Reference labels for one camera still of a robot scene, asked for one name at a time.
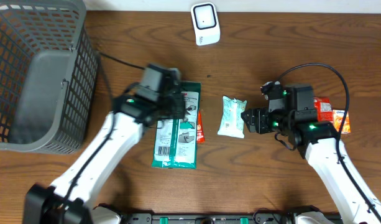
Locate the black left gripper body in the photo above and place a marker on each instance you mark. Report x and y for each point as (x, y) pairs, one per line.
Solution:
(167, 109)

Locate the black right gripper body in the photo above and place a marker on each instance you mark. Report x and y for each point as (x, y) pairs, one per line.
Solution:
(268, 121)

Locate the light green wipes pack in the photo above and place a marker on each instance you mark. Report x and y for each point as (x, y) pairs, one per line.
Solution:
(231, 122)

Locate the green 3M gloves package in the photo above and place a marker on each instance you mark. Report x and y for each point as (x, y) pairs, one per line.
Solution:
(176, 139)

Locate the thin orange sachet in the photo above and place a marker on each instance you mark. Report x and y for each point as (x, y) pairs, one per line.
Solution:
(200, 134)

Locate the large orange snack bag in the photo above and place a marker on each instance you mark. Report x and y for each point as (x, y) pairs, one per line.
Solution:
(324, 109)

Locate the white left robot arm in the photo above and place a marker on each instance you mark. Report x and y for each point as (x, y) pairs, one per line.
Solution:
(70, 198)

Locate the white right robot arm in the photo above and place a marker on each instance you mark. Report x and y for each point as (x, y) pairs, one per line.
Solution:
(318, 144)

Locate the white barcode scanner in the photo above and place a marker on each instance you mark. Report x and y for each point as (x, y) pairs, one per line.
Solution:
(206, 23)

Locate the grey plastic mesh basket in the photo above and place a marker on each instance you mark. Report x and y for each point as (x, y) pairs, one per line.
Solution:
(48, 71)

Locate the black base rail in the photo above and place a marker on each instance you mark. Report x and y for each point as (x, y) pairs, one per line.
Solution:
(146, 218)

